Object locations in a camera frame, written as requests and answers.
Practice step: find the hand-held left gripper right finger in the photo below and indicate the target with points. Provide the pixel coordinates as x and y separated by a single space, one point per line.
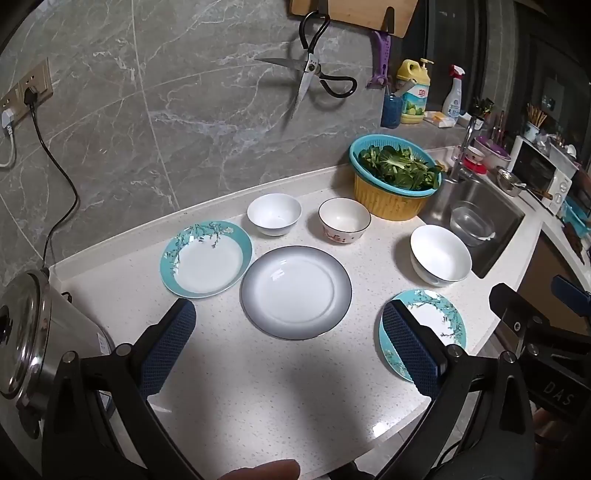
411 353

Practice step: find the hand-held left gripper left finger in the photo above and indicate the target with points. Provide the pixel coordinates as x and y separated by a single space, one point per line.
171 344

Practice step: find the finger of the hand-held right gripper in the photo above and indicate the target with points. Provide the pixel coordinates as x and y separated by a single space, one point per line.
570 290
512 304

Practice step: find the teal floral rim plate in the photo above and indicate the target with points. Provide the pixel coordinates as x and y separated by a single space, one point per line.
207 267
441 318

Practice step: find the large white bowl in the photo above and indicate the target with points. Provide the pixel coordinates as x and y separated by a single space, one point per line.
441 254

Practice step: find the grey rim white plate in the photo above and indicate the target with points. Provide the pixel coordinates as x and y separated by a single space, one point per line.
295 290

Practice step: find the red floral print bowl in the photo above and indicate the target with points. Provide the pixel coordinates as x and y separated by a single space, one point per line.
344 219

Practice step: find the small white bowl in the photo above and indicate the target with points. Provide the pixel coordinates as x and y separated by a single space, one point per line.
273 214

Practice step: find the person's left hand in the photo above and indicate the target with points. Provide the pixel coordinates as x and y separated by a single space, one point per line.
268 470

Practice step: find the stainless steel sink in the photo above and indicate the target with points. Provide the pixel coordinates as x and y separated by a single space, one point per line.
501 251

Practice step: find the clear glass bowl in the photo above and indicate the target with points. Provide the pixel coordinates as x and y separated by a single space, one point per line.
473 224

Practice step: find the stainless steel rice cooker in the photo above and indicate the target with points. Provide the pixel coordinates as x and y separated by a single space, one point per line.
60 332

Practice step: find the small steel saucepan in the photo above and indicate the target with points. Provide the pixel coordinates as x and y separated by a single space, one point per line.
510 180

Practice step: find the white microwave oven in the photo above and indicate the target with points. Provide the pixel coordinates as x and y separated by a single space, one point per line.
531 170

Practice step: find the red and white bowl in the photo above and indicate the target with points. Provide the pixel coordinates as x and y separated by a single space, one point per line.
475 161

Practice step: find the yellow plastic basin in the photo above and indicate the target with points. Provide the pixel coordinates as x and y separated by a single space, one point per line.
388 203

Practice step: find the yellow cleaning cloth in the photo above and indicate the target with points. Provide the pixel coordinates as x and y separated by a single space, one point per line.
444 165

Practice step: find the purple lidded container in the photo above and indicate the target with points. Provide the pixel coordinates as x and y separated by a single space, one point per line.
494 150

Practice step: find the steel faucet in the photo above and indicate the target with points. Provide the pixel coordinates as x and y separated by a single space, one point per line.
464 152

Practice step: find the chopstick holder with chopsticks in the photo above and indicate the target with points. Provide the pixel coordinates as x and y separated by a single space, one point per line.
533 127

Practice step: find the green leafy vegetables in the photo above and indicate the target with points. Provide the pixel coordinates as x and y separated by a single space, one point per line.
397 166

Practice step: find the pale yellow sponge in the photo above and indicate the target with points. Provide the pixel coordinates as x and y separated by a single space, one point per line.
441 120

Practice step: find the teal plastic colander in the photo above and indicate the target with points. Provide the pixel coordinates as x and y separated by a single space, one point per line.
358 152

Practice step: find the white spray bottle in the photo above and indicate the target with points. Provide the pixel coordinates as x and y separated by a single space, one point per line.
452 102

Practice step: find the yellow dish soap bottle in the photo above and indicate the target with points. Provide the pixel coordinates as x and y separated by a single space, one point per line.
414 104

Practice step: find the blue utensil cup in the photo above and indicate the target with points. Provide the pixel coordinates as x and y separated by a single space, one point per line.
391 113

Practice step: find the white charger plug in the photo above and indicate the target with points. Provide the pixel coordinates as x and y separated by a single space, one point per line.
5 121

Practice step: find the purple peeler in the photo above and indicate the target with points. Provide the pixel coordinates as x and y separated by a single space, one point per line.
382 55

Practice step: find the wooden cutting board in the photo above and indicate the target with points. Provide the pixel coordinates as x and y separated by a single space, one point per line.
360 14

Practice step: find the wall socket panel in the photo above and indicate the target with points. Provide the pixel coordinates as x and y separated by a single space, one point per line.
40 76

